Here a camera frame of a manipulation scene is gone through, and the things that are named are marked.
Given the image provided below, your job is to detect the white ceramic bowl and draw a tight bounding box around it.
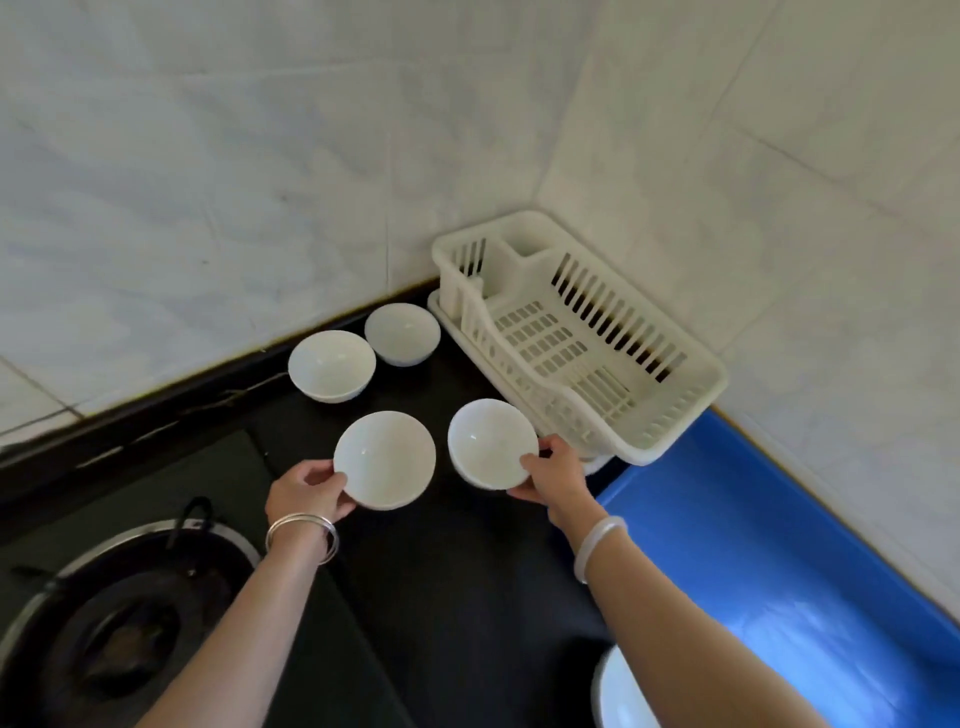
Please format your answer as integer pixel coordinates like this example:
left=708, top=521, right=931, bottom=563
left=364, top=302, right=442, bottom=368
left=288, top=330, right=378, bottom=405
left=333, top=410, right=437, bottom=512
left=447, top=398, right=540, bottom=492

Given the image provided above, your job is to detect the black glass gas stove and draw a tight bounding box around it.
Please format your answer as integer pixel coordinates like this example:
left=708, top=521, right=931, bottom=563
left=0, top=428, right=415, bottom=728

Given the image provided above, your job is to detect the person's right hand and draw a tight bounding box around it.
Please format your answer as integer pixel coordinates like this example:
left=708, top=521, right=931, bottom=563
left=507, top=434, right=609, bottom=529

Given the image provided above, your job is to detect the person's left forearm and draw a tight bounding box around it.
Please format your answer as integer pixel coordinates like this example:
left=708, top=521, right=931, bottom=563
left=136, top=520, right=336, bottom=728

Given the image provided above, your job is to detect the white plastic dish rack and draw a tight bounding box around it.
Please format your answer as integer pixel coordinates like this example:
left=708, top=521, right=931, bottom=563
left=431, top=210, right=729, bottom=468

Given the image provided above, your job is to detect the person's right forearm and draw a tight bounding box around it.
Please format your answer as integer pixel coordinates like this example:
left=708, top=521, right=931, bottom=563
left=549, top=504, right=828, bottom=728

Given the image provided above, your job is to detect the white jade bangle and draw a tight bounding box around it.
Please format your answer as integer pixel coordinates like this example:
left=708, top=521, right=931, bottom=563
left=573, top=516, right=629, bottom=586

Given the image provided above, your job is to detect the silver wrist bracelet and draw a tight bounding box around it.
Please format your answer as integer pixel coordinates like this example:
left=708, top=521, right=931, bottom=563
left=264, top=513, right=341, bottom=567

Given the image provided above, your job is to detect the black iron pan support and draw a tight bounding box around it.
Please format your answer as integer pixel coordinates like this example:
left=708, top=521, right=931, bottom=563
left=11, top=496, right=249, bottom=728

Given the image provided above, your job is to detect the person's left hand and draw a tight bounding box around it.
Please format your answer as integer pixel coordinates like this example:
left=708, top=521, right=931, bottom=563
left=264, top=459, right=358, bottom=525

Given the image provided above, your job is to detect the blue sink basin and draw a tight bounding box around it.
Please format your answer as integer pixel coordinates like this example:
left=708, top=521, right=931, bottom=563
left=595, top=408, right=960, bottom=728

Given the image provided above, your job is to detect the white dish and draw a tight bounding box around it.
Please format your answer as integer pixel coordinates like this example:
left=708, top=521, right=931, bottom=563
left=590, top=644, right=663, bottom=728

